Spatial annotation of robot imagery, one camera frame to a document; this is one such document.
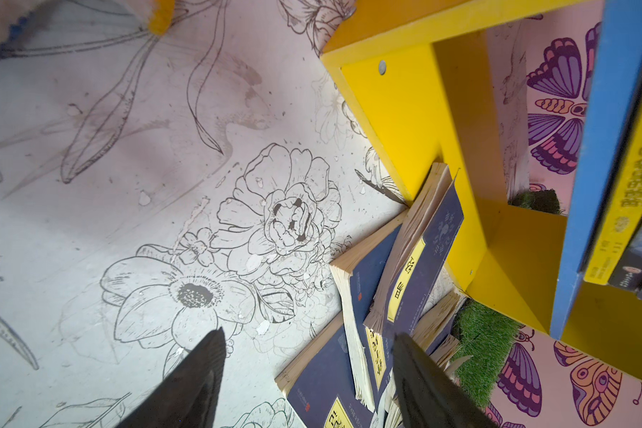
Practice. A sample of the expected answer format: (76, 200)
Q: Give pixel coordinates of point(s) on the navy book yellow label back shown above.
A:
(418, 254)

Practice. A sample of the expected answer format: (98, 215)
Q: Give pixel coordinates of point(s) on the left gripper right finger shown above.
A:
(427, 397)

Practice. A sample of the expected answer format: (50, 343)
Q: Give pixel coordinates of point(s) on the yellow pink blue bookshelf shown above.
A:
(417, 77)

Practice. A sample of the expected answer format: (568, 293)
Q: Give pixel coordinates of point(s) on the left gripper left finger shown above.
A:
(188, 396)

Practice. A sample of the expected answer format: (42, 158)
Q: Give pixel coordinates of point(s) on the navy book yellow label middle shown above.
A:
(357, 274)

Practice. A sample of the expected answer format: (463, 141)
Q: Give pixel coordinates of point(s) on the green artificial grass mat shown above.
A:
(486, 338)

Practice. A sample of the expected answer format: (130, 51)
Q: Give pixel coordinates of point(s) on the thick navy book yellow spine label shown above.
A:
(318, 382)

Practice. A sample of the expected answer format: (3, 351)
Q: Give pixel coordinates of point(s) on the yellow cartoon boy book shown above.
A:
(623, 212)

